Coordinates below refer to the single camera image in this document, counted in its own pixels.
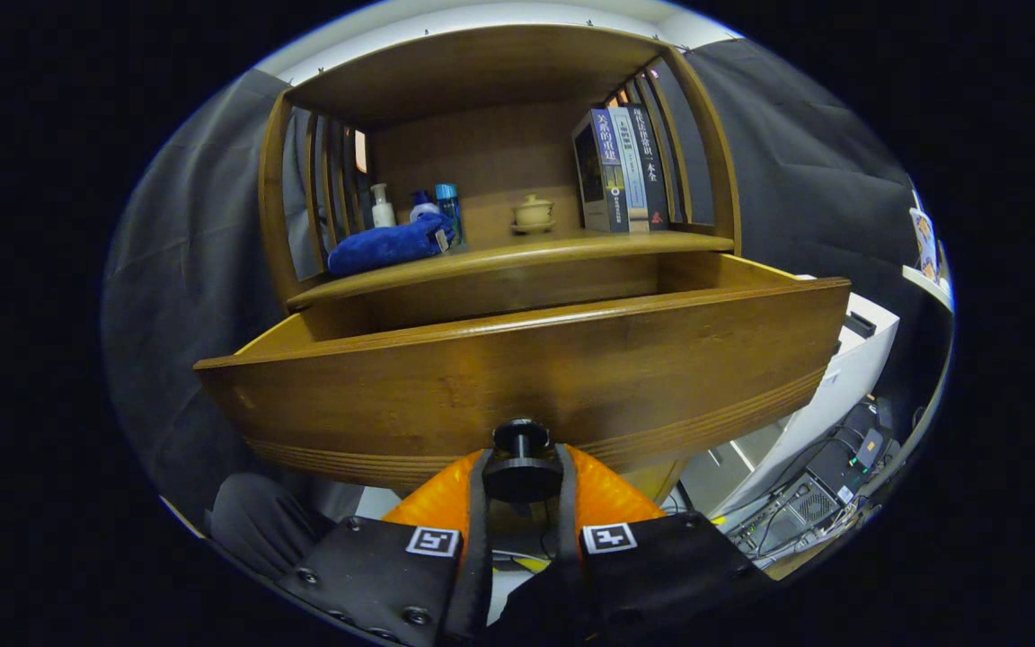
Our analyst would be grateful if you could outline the book with black spine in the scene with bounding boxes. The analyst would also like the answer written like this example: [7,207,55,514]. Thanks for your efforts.
[627,102,670,231]

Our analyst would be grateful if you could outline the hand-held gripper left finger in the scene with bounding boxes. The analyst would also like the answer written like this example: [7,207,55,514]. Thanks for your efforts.
[277,448,494,646]

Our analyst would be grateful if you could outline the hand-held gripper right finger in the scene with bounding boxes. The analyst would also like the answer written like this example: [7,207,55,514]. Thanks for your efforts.
[556,443,779,646]

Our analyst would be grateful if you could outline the book with pale spine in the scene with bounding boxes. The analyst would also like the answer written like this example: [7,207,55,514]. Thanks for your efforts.
[607,106,650,233]

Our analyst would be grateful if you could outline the wooden drawer with black knob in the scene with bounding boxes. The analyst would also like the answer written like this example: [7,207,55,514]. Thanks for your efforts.
[194,252,853,504]

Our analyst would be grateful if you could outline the wooden cabinet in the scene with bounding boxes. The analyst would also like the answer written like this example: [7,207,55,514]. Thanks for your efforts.
[257,22,743,504]

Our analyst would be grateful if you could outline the white box cabinet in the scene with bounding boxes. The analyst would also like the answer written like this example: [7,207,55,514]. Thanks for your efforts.
[679,274,901,522]

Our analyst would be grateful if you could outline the blue towel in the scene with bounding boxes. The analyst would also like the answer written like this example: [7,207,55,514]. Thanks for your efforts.
[327,213,456,278]

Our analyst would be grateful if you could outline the book with blue spine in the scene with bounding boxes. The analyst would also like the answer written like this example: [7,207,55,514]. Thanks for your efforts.
[571,109,631,234]

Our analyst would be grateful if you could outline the patterned paper cup with straw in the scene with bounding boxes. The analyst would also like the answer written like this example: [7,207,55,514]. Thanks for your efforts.
[909,207,939,281]

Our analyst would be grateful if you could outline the wooden countertop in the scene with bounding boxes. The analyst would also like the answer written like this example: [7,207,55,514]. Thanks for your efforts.
[287,229,736,311]

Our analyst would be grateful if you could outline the beige lidded teacup with saucer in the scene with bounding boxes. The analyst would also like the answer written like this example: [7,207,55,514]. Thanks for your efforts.
[511,194,558,235]

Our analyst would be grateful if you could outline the grey mesh computer case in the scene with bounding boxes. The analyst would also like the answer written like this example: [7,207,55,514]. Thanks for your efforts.
[733,474,851,560]

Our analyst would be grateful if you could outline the white side shelf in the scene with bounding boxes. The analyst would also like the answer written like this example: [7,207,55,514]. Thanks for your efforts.
[902,263,954,311]

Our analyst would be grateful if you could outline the teal transparent bottle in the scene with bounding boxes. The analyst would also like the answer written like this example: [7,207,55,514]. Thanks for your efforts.
[434,183,466,250]

